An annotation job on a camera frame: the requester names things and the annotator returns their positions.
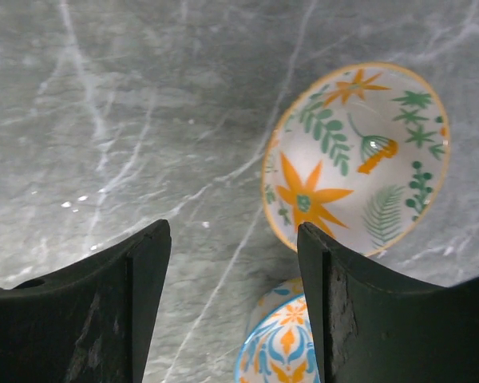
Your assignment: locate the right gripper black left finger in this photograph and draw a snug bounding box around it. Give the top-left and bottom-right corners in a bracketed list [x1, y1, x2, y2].
[0, 219, 172, 382]

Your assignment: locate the orange blue floral bowl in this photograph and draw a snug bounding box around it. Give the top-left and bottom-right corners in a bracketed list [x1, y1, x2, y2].
[234, 278, 320, 383]

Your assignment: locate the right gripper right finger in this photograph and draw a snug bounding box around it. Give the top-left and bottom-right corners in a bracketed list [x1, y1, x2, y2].
[297, 223, 479, 383]

